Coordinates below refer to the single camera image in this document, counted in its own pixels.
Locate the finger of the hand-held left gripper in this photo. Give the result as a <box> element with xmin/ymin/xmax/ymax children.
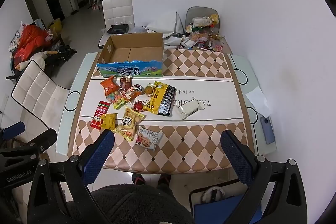
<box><xmin>14</xmin><ymin>128</ymin><xmax>57</xmax><ymax>161</ymax></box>
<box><xmin>0</xmin><ymin>121</ymin><xmax>26</xmax><ymax>147</ymax></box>

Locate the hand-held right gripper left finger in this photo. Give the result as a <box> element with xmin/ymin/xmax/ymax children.
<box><xmin>28</xmin><ymin>130</ymin><xmax>116</xmax><ymax>224</ymax></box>

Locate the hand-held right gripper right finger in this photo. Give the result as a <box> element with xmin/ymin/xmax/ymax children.
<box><xmin>220</xmin><ymin>130</ymin><xmax>307</xmax><ymax>224</ymax></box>

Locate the shiny yellow snack packet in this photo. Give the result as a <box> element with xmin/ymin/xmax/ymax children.
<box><xmin>100</xmin><ymin>113</ymin><xmax>118</xmax><ymax>130</ymax></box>

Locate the yellow bread packet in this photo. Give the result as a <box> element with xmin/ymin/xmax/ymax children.
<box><xmin>114</xmin><ymin>107</ymin><xmax>146</xmax><ymax>142</ymax></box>

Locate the red green sachet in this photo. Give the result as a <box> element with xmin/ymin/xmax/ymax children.
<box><xmin>90</xmin><ymin>101</ymin><xmax>111</xmax><ymax>129</ymax></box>

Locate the white cookie packet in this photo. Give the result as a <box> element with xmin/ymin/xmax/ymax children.
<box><xmin>135</xmin><ymin>126</ymin><xmax>164</xmax><ymax>152</ymax></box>

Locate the orange snack packet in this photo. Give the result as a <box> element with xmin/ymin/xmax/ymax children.
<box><xmin>100</xmin><ymin>76</ymin><xmax>119</xmax><ymax>97</ymax></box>

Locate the panda print snack packet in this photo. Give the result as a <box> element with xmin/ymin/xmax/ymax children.
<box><xmin>123</xmin><ymin>84</ymin><xmax>144</xmax><ymax>102</ymax></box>

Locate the large yellow black packet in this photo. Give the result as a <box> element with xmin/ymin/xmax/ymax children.
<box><xmin>143</xmin><ymin>81</ymin><xmax>177</xmax><ymax>117</ymax></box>

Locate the cardboard box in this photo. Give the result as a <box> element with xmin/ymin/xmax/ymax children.
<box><xmin>96</xmin><ymin>32</ymin><xmax>164</xmax><ymax>77</ymax></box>

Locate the pile of assorted snacks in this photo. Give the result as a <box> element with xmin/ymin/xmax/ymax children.
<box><xmin>184</xmin><ymin>14</ymin><xmax>226</xmax><ymax>52</ymax></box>

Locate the blue smartphone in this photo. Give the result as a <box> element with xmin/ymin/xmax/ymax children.
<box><xmin>260</xmin><ymin>116</ymin><xmax>276</xmax><ymax>145</ymax></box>

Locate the round white object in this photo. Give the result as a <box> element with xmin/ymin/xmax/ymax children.
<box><xmin>201</xmin><ymin>186</ymin><xmax>225</xmax><ymax>204</ymax></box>

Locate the red black slipper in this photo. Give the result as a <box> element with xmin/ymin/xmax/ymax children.
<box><xmin>132</xmin><ymin>173</ymin><xmax>145</xmax><ymax>185</ymax></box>

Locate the white quilted chair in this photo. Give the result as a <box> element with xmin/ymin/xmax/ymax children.
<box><xmin>98</xmin><ymin>0</ymin><xmax>135</xmax><ymax>50</ymax></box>
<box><xmin>10</xmin><ymin>59</ymin><xmax>70</xmax><ymax>135</ymax></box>

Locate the white paper sheet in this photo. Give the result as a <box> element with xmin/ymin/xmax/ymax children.
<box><xmin>245</xmin><ymin>88</ymin><xmax>272</xmax><ymax>118</ymax></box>

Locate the colourful candy packet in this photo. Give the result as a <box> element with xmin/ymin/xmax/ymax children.
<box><xmin>106</xmin><ymin>90</ymin><xmax>129</xmax><ymax>110</ymax></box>

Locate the person's dark fleece clothing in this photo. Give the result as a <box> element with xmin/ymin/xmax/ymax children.
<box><xmin>67</xmin><ymin>183</ymin><xmax>196</xmax><ymax>224</ymax></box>

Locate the white wrapped snack packet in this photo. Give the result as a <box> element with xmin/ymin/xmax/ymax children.
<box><xmin>175</xmin><ymin>97</ymin><xmax>205</xmax><ymax>120</ymax></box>

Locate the cream cloth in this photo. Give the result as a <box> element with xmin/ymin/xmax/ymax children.
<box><xmin>16</xmin><ymin>52</ymin><xmax>48</xmax><ymax>69</ymax></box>

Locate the brown snack packet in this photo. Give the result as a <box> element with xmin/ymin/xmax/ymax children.
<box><xmin>119</xmin><ymin>76</ymin><xmax>133</xmax><ymax>90</ymax></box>

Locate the black folded stand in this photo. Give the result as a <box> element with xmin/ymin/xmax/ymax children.
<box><xmin>39</xmin><ymin>46</ymin><xmax>78</xmax><ymax>67</ymax></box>

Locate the red plastic bag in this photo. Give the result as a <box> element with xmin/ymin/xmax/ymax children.
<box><xmin>13</xmin><ymin>25</ymin><xmax>49</xmax><ymax>62</ymax></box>

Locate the yellow bag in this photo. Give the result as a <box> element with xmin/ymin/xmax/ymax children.
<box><xmin>49</xmin><ymin>18</ymin><xmax>62</xmax><ymax>35</ymax></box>

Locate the black bag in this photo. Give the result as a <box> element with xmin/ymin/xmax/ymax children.
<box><xmin>106</xmin><ymin>24</ymin><xmax>130</xmax><ymax>34</ymax></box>

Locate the white cloth bag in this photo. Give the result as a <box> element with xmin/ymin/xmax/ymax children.
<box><xmin>146</xmin><ymin>11</ymin><xmax>189</xmax><ymax>46</ymax></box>

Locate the grey chair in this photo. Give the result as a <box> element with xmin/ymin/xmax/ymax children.
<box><xmin>185</xmin><ymin>6</ymin><xmax>233</xmax><ymax>55</ymax></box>

